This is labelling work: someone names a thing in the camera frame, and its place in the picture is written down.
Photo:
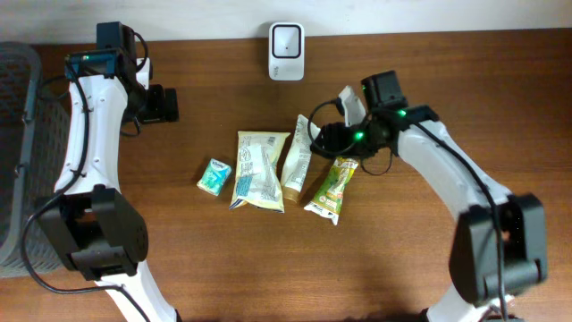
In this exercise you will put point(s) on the teal tissue pack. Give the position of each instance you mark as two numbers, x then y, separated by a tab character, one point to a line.
214	177

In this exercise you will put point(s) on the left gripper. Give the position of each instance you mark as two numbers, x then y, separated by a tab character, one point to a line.
169	104

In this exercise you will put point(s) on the grey plastic mesh basket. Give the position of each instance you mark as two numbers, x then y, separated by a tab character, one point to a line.
34	135

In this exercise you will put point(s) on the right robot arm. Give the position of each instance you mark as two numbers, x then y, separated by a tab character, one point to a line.
500	247

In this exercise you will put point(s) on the yellow white snack bag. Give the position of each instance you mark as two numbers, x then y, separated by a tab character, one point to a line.
256	180

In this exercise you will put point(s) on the green snack pouch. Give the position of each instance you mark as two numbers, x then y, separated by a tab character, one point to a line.
328	200

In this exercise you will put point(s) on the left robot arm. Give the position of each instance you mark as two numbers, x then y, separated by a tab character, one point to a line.
93	229

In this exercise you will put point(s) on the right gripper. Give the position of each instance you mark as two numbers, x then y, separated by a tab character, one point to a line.
333	137

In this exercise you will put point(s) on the white barcode scanner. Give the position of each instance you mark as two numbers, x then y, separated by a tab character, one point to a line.
286	51

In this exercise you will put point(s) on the white tube gold cap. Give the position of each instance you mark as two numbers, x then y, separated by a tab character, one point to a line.
297	161

